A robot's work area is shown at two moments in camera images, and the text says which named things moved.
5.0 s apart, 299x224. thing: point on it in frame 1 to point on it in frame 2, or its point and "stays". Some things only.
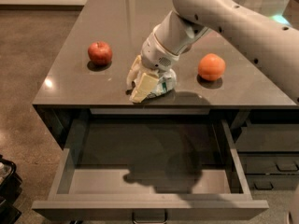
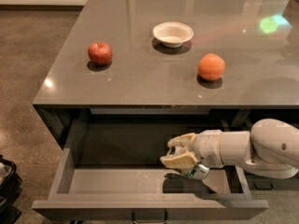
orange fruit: (211, 67) stays
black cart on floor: (10, 190) stays
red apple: (100, 52) stays
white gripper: (154, 56) to (207, 147)
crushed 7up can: (166, 83) to (198, 172)
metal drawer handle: (149, 216) stays
